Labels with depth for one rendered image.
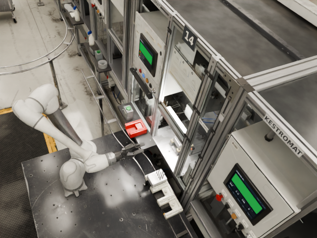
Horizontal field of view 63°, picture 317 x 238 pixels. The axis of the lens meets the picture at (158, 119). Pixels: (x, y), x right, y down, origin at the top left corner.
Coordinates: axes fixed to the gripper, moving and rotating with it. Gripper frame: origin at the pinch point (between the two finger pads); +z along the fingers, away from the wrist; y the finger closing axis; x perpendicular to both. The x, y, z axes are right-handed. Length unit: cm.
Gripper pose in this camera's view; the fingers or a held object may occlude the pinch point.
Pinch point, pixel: (140, 148)
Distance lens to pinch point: 193.7
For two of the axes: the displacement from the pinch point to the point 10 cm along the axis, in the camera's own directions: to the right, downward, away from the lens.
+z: 8.8, -2.8, 3.8
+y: 1.2, -6.4, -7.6
